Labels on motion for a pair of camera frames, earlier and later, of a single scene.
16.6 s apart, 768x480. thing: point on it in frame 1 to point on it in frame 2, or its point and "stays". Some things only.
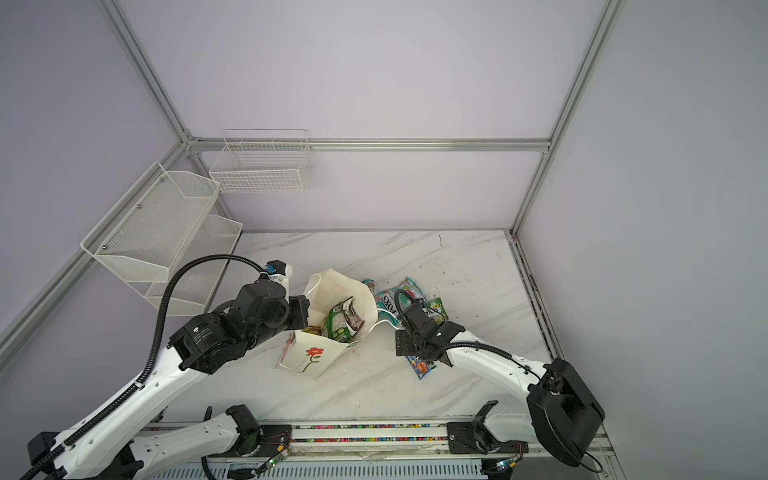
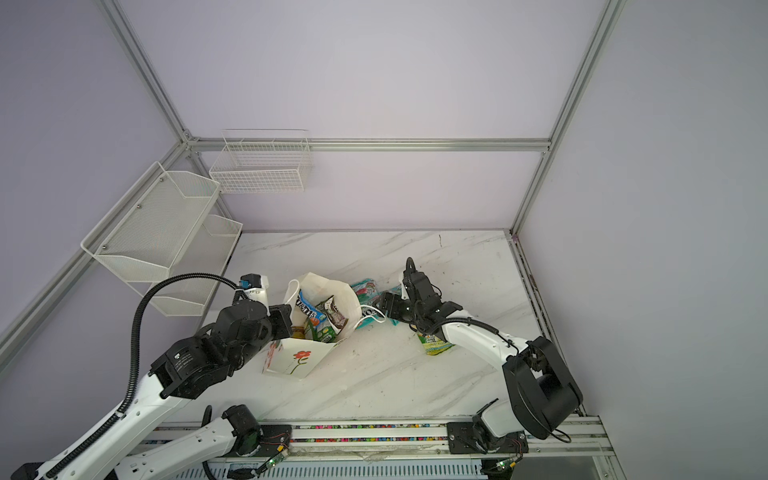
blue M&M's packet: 420,367 to 316,316
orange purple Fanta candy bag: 313,330 to 298,332
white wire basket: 262,161 stays
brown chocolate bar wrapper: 354,321 to 333,313
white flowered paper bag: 366,305 to 298,358
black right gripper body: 405,342 to 399,308
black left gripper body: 296,316 to 279,326
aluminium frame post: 140,50 stays
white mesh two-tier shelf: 161,223 stays
